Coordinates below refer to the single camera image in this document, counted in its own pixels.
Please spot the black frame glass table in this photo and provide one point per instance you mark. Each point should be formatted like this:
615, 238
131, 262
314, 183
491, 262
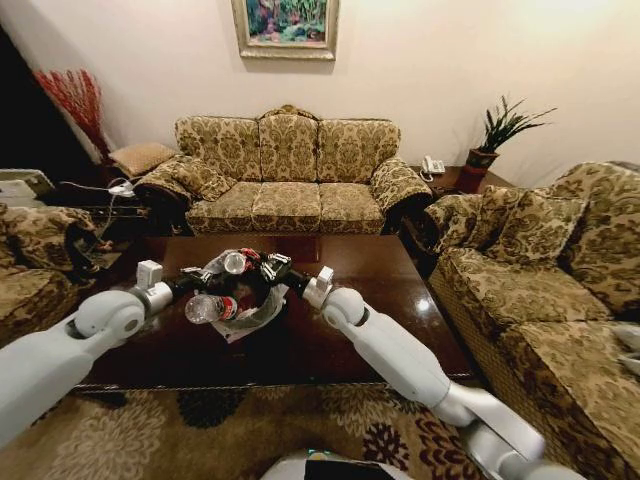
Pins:
100, 210

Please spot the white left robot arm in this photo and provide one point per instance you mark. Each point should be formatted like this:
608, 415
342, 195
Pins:
45, 350

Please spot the floral patterned rug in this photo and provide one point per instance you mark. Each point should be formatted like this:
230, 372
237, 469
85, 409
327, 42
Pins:
150, 440

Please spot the red dried branches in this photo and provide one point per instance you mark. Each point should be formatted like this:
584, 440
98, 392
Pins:
80, 105

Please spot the crushed clear plastic bottle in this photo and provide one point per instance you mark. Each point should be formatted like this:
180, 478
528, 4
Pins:
233, 263

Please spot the white box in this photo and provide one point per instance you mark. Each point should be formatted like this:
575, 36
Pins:
22, 185

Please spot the three-seat floral sofa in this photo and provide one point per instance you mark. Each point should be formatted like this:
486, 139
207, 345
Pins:
287, 170

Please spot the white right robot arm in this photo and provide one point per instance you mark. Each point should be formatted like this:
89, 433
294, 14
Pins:
395, 350

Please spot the large floral throw pillow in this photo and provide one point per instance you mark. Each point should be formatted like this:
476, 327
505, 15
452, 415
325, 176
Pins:
537, 225

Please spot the clear bottle with red label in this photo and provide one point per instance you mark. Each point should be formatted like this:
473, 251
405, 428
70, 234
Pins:
212, 308

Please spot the white desk telephone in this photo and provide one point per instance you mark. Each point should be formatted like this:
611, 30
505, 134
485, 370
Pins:
431, 167

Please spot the floral armchair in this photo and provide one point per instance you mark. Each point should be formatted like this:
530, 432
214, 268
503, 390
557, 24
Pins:
30, 260

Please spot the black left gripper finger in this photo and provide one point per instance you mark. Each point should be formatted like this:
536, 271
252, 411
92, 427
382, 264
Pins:
196, 274

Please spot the white robot front shell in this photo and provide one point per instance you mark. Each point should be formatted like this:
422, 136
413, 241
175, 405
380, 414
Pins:
330, 467

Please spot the floral pillow with brown edge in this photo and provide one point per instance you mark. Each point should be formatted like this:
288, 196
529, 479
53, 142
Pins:
202, 177

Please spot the long floral sofa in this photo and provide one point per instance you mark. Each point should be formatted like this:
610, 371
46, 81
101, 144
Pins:
550, 310

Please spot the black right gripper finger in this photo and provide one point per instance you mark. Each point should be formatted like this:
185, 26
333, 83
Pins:
270, 274
279, 260

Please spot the dark wooden side table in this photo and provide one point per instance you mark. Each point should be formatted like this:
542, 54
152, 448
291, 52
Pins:
450, 182

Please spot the green potted plant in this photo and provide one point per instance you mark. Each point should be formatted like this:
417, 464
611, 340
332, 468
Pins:
492, 140

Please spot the tan checked cushion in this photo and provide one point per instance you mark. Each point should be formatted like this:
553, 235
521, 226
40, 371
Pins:
142, 157

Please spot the red wrapper trash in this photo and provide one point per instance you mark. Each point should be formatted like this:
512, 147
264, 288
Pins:
251, 254

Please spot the framed landscape painting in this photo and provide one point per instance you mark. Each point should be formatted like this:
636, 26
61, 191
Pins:
286, 25

